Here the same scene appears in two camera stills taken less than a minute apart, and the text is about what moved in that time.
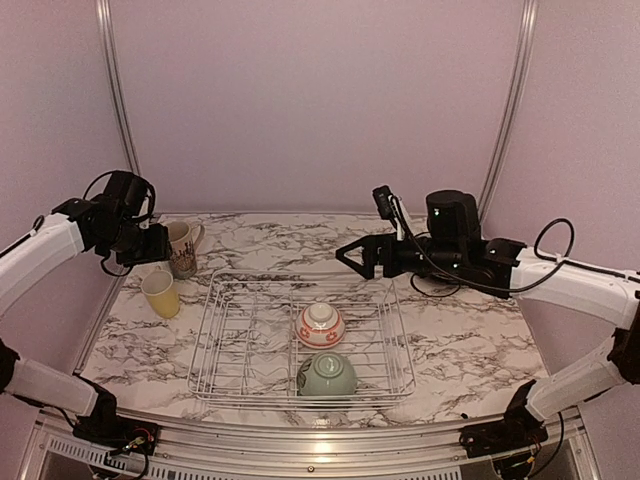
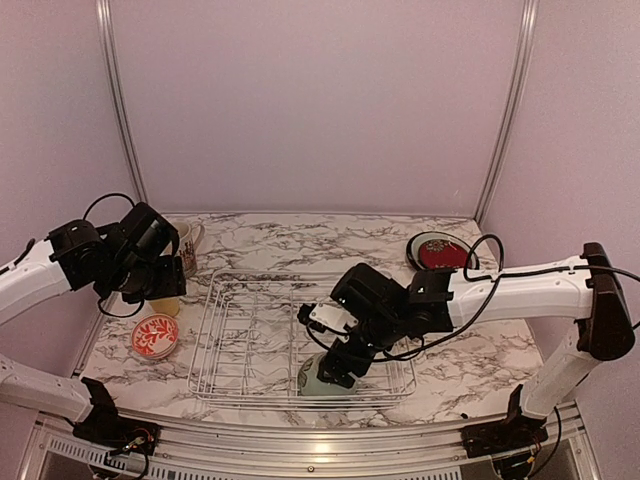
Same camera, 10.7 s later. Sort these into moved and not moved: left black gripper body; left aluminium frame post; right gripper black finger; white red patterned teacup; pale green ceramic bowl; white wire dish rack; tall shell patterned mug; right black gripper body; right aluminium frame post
Moved: right black gripper body; left black gripper body; right gripper black finger; white red patterned teacup
Not moved: pale green ceramic bowl; tall shell patterned mug; right aluminium frame post; white wire dish rack; left aluminium frame post
